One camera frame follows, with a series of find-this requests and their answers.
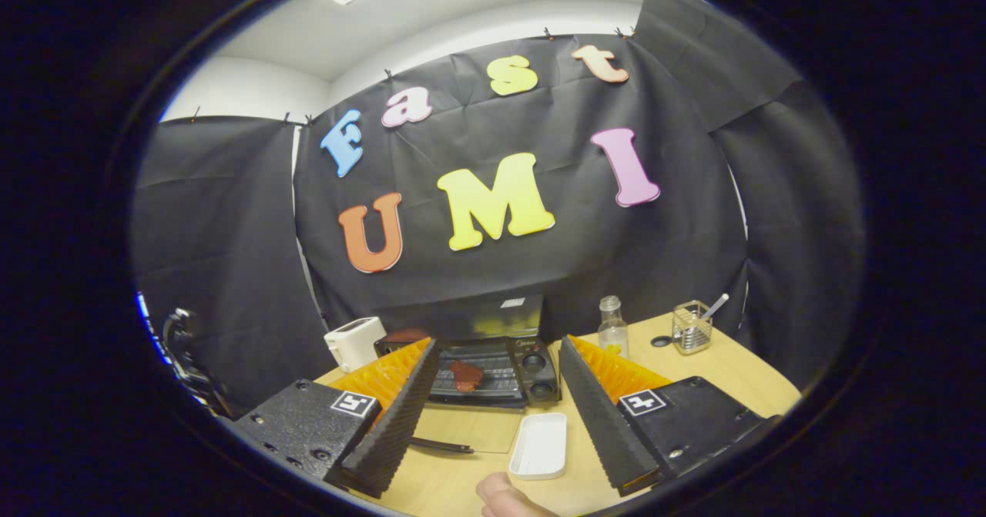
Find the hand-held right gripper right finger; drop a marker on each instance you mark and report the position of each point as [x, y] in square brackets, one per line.
[605, 424]

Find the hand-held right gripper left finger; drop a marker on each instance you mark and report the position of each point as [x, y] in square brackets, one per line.
[397, 428]

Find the white rectangular tray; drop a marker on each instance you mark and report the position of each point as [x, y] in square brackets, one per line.
[539, 446]

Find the brown meat piece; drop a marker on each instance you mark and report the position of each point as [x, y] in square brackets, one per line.
[466, 376]

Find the black electric oven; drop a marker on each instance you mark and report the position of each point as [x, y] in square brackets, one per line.
[539, 367]

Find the clear glass bottle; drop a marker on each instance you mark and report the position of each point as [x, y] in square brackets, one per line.
[614, 332]

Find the white toaster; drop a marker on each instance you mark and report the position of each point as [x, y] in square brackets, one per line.
[354, 344]

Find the metal mesh utensil holder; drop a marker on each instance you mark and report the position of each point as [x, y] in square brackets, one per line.
[691, 330]

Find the small spoon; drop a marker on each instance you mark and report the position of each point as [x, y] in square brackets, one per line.
[716, 305]

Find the black backdrop cloth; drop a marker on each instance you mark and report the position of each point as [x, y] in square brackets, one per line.
[616, 255]

